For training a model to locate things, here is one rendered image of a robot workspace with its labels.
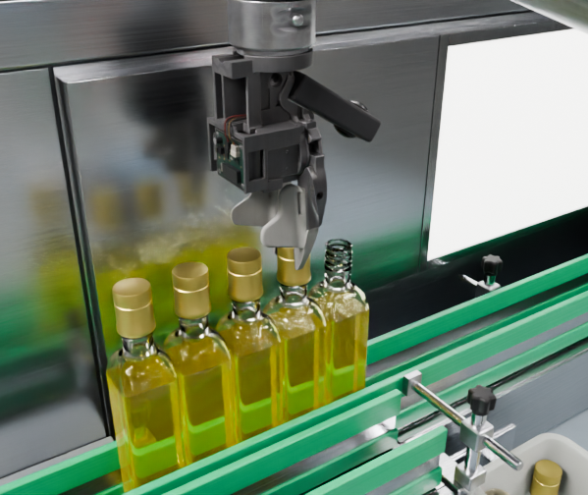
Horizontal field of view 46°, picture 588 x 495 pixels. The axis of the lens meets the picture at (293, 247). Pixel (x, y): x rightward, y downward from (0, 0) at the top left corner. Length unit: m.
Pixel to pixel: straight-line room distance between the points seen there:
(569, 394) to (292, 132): 0.68
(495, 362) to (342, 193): 0.31
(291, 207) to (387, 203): 0.31
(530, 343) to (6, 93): 0.73
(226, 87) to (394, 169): 0.37
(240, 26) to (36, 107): 0.23
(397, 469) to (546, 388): 0.38
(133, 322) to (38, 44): 0.26
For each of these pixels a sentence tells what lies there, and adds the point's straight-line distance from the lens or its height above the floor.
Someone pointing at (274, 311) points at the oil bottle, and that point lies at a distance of 0.72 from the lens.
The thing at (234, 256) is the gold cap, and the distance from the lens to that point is 0.67.
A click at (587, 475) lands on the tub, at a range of 0.99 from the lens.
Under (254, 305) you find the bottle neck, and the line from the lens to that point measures 0.69.
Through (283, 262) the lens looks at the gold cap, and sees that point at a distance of 0.69.
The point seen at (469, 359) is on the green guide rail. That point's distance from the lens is 0.92.
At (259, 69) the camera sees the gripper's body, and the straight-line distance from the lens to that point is 0.59.
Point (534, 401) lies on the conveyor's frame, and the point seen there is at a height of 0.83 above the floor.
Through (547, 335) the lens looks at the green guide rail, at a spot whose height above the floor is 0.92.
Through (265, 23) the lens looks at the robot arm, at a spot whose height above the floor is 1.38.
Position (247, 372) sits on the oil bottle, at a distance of 0.70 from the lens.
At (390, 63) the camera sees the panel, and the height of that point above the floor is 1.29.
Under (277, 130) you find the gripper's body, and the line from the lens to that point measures 0.60.
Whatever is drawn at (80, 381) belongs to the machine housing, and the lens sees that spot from 0.85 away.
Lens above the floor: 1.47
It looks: 27 degrees down
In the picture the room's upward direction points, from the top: straight up
